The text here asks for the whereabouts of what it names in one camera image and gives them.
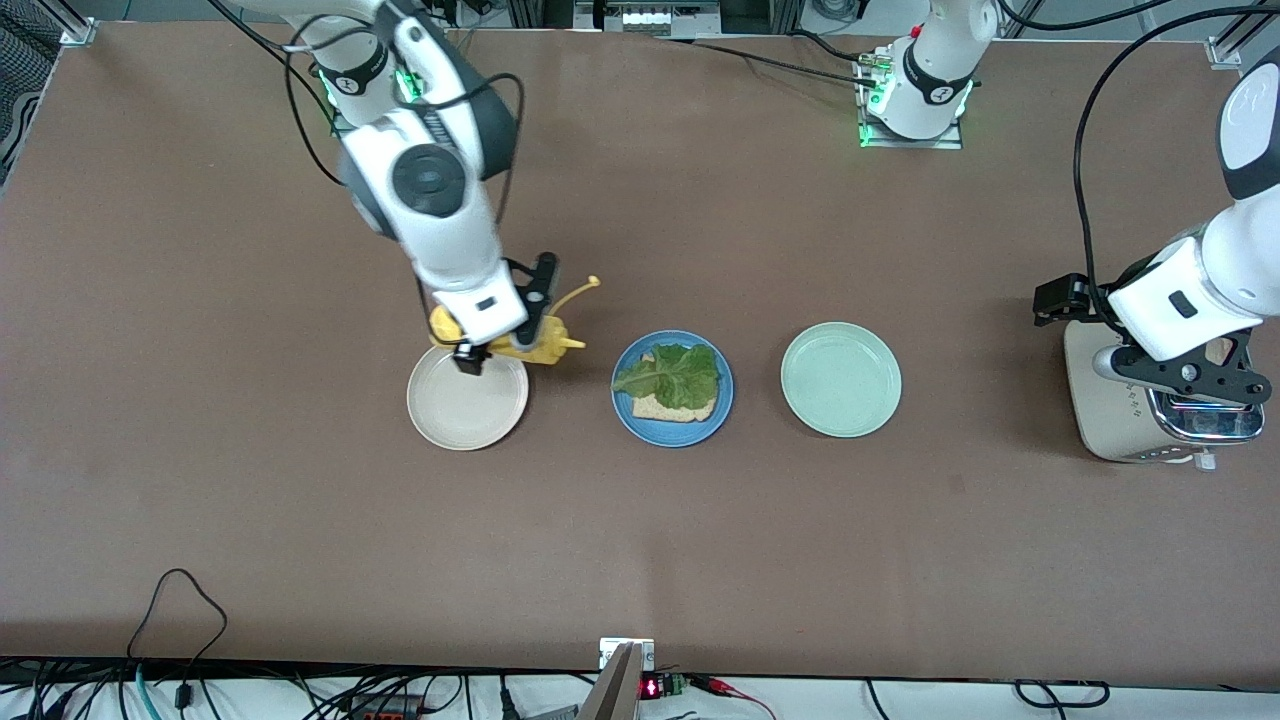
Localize yellow mustard squeeze bottle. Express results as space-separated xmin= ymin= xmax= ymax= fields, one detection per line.
xmin=428 ymin=275 xmax=602 ymax=367

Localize green lettuce leaf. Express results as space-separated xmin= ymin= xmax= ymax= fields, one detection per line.
xmin=612 ymin=343 xmax=722 ymax=411

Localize beige round plate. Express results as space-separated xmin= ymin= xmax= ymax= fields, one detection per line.
xmin=407 ymin=345 xmax=529 ymax=451

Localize blue round plate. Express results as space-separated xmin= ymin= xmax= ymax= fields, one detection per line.
xmin=613 ymin=330 xmax=736 ymax=448

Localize pale green round plate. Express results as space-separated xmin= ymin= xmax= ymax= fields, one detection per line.
xmin=781 ymin=322 xmax=903 ymax=439

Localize beige chrome toaster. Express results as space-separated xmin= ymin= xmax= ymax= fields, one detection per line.
xmin=1063 ymin=320 xmax=1266 ymax=471

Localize device with white lights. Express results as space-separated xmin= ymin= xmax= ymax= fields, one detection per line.
xmin=575 ymin=0 xmax=723 ymax=38

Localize grey checked fabric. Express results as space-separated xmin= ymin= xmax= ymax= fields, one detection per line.
xmin=0 ymin=22 xmax=63 ymax=191

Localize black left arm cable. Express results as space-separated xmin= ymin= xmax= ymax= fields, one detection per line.
xmin=1075 ymin=5 xmax=1280 ymax=296

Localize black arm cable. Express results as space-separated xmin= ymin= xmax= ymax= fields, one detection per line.
xmin=1075 ymin=5 xmax=1280 ymax=296
xmin=210 ymin=0 xmax=528 ymax=261

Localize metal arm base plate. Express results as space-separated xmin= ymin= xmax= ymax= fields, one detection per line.
xmin=858 ymin=55 xmax=964 ymax=151

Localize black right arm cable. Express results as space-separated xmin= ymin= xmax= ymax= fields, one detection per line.
xmin=210 ymin=0 xmax=528 ymax=261

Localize thin black looped cable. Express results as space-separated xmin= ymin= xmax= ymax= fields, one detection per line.
xmin=125 ymin=568 xmax=229 ymax=681

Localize black cable across table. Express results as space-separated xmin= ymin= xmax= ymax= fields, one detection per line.
xmin=660 ymin=30 xmax=881 ymax=89

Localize black coiled cable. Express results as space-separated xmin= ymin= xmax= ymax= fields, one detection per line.
xmin=1015 ymin=680 xmax=1111 ymax=709

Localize red clip lead wires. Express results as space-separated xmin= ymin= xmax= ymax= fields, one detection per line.
xmin=690 ymin=675 xmax=776 ymax=720

